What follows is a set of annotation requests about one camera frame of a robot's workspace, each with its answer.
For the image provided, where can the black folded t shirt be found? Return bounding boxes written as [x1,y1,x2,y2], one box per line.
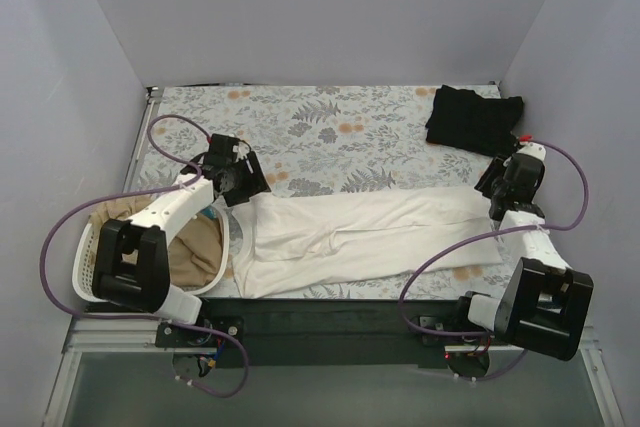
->
[425,85,525,157]

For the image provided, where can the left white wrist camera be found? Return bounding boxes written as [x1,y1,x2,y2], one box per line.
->
[232,137,252,161]

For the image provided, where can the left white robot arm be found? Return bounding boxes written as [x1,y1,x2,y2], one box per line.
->
[91,134,269,347]

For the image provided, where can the beige t shirt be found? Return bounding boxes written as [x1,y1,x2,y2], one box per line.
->
[89,195,223,289]

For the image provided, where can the teal cloth item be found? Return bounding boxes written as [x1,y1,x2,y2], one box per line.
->
[200,205,219,220]

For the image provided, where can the white laundry basket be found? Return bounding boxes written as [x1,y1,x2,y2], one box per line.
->
[72,205,229,302]

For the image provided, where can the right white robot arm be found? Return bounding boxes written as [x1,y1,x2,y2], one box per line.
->
[452,143,593,361]

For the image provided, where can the floral table cloth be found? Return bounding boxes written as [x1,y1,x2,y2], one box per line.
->
[130,86,516,300]

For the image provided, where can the white t shirt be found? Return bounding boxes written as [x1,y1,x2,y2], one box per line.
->
[233,186,491,299]

